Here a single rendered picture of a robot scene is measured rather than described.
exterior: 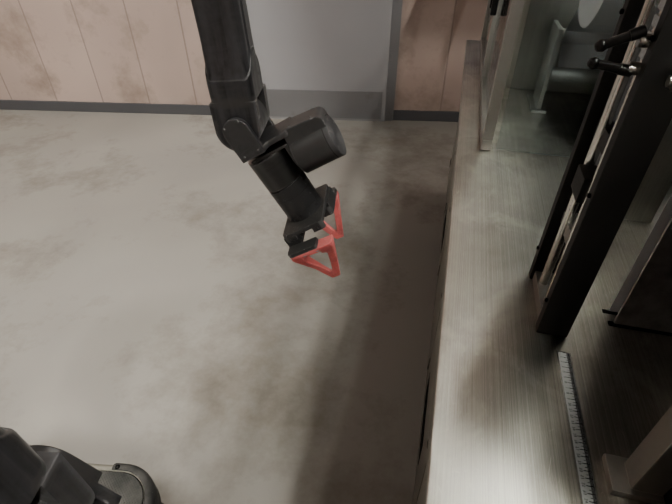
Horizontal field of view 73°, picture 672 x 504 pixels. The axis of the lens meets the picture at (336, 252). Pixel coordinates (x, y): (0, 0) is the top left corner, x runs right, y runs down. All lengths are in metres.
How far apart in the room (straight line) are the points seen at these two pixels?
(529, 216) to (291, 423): 1.09
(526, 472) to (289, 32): 3.39
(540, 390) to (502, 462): 0.14
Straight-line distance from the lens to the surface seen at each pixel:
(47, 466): 0.26
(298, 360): 1.90
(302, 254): 0.64
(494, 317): 0.87
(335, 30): 3.68
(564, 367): 0.83
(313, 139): 0.60
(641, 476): 0.72
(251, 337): 2.01
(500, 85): 1.35
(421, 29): 3.74
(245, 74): 0.58
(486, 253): 1.00
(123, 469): 1.51
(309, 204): 0.65
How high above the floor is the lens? 1.50
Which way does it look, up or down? 39 degrees down
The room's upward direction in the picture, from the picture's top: straight up
